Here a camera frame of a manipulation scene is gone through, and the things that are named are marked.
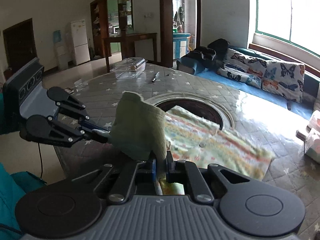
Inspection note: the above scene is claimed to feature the dark wooden table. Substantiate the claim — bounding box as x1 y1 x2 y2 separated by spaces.
102 33 158 73

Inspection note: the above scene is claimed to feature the white refrigerator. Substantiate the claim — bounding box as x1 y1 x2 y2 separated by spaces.
66 20 90 66

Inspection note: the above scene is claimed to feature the pink tissue pack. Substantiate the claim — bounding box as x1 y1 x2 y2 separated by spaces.
308 110 320 131
304 128 320 164

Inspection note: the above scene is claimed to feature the black clothes pile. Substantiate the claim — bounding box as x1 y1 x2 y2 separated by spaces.
194 38 229 70

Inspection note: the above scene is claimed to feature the colourful patterned child shirt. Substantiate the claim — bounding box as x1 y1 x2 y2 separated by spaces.
110 92 275 195

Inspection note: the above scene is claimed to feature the teal fabric chair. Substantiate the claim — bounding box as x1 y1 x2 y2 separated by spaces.
1 165 46 239

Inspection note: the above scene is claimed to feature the butterfly pillow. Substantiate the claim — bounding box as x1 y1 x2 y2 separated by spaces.
261 61 305 103
217 49 267 89

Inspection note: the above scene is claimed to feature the black pen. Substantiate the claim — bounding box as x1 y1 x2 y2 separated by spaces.
151 72 160 83

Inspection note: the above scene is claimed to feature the butterfly pillow right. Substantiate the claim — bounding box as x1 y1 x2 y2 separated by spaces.
261 61 305 103

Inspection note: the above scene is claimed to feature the blue white cabinet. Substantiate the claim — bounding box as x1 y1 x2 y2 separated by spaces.
172 33 191 60

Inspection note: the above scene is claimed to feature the clear plastic box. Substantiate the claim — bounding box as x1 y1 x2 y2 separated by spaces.
111 57 146 79

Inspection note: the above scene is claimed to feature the round black induction cooktop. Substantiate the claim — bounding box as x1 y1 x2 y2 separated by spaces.
153 97 235 130

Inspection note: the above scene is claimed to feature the pink tissue pack near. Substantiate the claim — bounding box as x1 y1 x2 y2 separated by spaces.
304 128 320 164

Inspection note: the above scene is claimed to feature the pink tissue pack far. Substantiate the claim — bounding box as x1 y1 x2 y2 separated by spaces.
308 110 320 131

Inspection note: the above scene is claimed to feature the grey quilted star tablecloth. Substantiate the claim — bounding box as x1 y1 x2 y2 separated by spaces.
51 64 319 239

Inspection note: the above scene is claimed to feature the blue sofa bed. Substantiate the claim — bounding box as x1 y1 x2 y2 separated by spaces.
176 39 319 119

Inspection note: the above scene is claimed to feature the butterfly pillow left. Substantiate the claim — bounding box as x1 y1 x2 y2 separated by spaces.
217 49 267 89

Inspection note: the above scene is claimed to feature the green framed window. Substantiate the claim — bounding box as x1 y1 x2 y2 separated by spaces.
256 0 319 56

